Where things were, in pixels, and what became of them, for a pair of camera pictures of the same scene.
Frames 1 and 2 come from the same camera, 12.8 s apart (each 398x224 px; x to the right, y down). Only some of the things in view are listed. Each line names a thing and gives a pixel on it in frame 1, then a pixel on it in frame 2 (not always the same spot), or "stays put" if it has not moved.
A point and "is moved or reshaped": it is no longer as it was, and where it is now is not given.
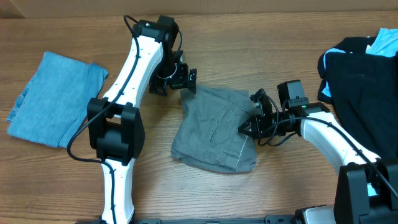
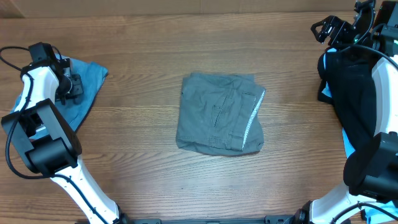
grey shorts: x=208 y=134 is moved or reshaped
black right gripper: x=259 y=130 -> x=341 y=27
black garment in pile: x=362 y=89 stays put
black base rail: x=276 y=220 stays put
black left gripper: x=182 y=80 -> x=77 y=80
